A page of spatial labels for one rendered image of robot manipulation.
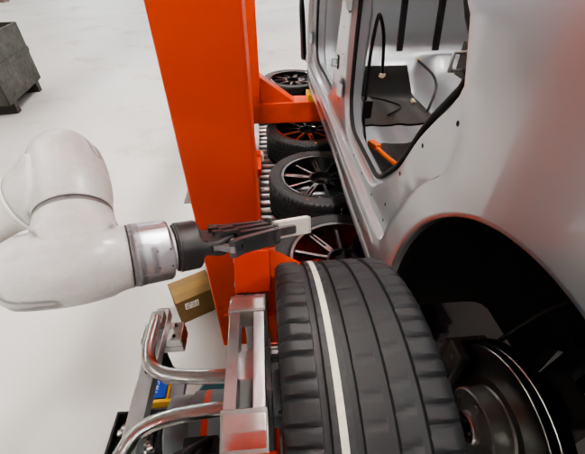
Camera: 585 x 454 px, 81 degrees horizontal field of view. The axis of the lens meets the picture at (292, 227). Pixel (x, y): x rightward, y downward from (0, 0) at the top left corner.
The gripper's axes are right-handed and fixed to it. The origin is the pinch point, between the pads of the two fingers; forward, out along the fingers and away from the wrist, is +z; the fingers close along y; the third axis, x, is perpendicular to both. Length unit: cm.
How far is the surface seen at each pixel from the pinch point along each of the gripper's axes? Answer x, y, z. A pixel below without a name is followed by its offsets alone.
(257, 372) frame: -19.0, 9.0, -11.9
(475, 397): -37, 18, 31
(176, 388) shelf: -66, -56, -17
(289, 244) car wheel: -35, -87, 46
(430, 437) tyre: -22.0, 28.4, 3.3
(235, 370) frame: -18.8, 7.2, -14.6
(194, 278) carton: -60, -132, 8
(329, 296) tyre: -10.3, 8.7, 1.8
